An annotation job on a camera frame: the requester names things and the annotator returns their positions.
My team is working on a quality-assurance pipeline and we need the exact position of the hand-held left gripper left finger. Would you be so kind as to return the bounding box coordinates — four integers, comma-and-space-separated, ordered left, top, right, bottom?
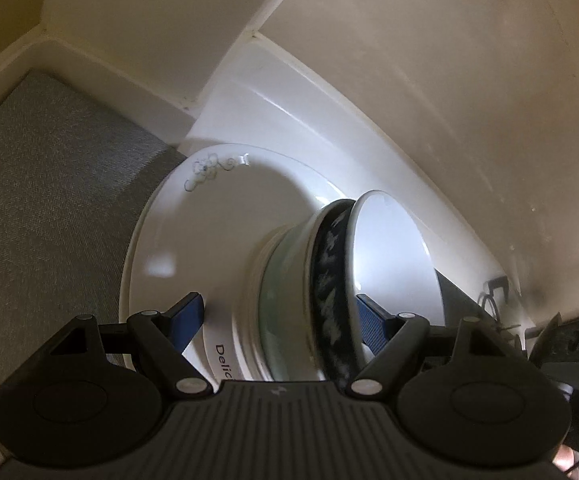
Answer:
49, 291, 213, 399

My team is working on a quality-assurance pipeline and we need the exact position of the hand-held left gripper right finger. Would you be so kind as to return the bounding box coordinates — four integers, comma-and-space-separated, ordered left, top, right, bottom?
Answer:
345, 294, 495, 400

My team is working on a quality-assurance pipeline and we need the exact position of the stack of white bowls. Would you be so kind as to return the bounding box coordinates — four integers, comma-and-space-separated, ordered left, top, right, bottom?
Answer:
203, 227, 281, 383

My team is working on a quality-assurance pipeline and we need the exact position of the white blue patterned bowl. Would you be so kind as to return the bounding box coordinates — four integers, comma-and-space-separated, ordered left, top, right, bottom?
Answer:
309, 190, 445, 393

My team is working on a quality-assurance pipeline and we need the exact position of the light blue ceramic bowl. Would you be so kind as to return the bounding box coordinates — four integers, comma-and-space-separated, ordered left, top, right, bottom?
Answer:
260, 210, 323, 382

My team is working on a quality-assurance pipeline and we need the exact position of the small white floral plate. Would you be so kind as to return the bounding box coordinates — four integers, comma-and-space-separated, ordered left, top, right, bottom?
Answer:
119, 144, 361, 377

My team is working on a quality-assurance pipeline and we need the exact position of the person's right hand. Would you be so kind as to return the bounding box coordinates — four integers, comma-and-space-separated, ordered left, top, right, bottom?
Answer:
552, 445, 579, 476

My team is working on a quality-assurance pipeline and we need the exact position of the grey mat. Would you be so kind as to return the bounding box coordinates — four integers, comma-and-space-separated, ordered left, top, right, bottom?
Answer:
0, 70, 188, 463

